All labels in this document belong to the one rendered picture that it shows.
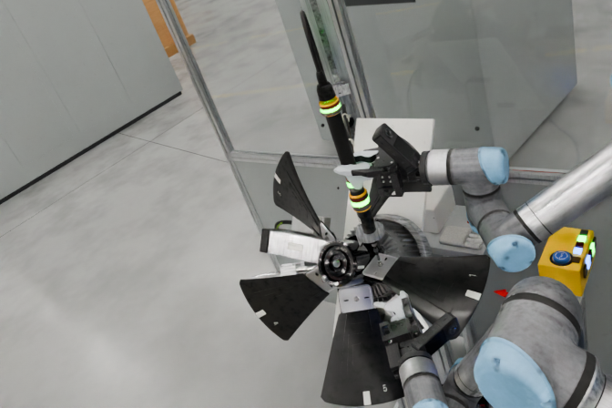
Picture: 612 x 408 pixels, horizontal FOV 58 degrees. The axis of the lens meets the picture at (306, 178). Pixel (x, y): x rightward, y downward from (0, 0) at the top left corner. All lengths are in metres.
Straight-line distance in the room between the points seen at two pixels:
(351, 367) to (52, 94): 5.52
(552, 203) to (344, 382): 0.70
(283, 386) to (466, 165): 1.95
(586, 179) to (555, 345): 0.34
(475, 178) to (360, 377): 0.61
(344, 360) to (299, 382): 1.40
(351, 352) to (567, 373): 0.73
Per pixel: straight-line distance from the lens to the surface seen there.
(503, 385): 0.85
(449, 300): 1.33
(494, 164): 1.13
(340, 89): 1.85
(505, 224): 1.10
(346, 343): 1.47
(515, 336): 0.85
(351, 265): 1.40
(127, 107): 6.91
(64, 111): 6.64
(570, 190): 1.09
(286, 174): 1.56
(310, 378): 2.85
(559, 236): 1.61
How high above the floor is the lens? 2.12
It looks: 30 degrees down
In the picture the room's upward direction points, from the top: 20 degrees counter-clockwise
